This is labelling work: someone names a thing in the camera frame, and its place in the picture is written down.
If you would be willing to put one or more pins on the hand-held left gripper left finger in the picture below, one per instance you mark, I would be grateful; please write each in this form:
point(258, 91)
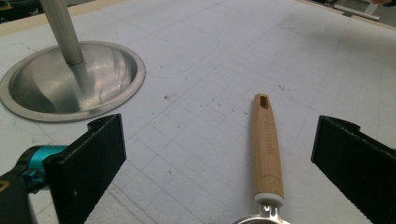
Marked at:
point(84, 168)

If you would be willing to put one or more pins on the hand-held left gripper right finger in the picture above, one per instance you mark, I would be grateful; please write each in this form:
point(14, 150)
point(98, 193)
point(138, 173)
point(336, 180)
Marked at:
point(358, 161)

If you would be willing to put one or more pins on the round metal stand base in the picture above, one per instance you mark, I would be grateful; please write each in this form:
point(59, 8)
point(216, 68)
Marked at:
point(102, 81)

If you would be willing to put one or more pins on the metal stand pole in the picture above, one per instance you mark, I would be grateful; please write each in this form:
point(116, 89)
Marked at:
point(63, 31)

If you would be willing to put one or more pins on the metal bar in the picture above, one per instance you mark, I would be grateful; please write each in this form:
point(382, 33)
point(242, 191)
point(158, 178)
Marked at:
point(356, 11)

